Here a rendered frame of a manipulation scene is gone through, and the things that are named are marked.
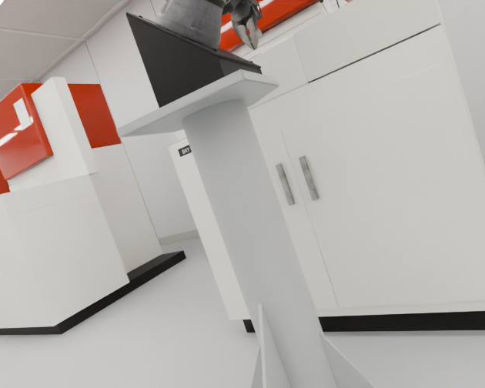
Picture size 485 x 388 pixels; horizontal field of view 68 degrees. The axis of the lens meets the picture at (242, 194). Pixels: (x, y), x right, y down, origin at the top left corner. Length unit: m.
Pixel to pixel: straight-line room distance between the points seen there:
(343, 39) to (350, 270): 0.68
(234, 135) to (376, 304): 0.71
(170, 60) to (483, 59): 2.60
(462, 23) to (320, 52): 2.15
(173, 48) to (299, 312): 0.65
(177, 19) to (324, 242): 0.76
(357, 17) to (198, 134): 0.54
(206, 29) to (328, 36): 0.38
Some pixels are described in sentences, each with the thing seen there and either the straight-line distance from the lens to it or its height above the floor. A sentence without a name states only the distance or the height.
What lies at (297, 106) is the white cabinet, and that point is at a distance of 1.13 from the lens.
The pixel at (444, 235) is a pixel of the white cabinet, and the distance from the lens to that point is 1.10.
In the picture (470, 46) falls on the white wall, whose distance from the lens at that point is 3.16.
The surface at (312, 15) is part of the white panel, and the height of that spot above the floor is 1.18.
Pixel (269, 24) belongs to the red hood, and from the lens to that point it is 1.84.
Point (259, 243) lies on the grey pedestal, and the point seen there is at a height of 0.48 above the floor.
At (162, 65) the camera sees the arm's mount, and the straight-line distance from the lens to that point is 0.85.
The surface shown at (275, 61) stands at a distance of 1.16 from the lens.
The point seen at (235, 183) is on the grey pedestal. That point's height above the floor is 0.62.
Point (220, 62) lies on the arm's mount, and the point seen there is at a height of 0.87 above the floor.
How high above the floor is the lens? 0.66
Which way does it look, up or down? 5 degrees down
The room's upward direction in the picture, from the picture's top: 19 degrees counter-clockwise
